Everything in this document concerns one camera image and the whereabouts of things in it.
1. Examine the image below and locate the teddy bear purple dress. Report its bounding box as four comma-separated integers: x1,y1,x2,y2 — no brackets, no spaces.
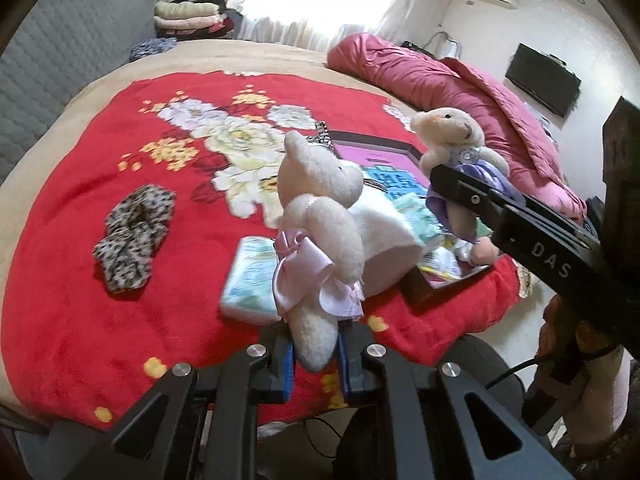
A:
410,107,520,266

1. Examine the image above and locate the green tissue pack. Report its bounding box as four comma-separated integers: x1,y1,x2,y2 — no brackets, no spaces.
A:
219,236,280,326
393,193,444,252

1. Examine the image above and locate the teddy bear pink dress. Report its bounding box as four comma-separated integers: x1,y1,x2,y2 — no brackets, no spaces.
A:
272,131,425,373

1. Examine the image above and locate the leopard print scrunchie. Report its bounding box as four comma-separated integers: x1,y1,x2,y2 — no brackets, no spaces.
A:
92,184,176,294

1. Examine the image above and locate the person's hand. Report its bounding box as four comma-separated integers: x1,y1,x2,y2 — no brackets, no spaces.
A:
534,295,631,454

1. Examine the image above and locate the yellow white tube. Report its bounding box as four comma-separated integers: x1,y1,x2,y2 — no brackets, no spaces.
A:
418,240,478,282

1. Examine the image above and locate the pink red quilt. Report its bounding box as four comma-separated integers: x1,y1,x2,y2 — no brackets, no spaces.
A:
326,32,587,224

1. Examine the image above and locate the red floral blanket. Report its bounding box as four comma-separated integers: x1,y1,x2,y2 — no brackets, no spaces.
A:
1,70,524,430

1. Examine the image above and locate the beige bed sheet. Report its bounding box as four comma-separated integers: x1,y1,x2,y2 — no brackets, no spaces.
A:
0,38,542,430

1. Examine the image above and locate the stack of folded blankets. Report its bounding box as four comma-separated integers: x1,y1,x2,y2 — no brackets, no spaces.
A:
154,1,234,40

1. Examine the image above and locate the blue patterned cloth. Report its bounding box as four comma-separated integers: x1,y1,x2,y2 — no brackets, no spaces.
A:
129,38,178,63

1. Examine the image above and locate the grey quilted headboard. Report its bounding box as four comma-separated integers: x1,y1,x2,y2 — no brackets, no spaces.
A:
0,0,157,179

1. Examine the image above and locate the black wall television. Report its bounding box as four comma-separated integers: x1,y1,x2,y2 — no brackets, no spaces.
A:
506,44,582,118

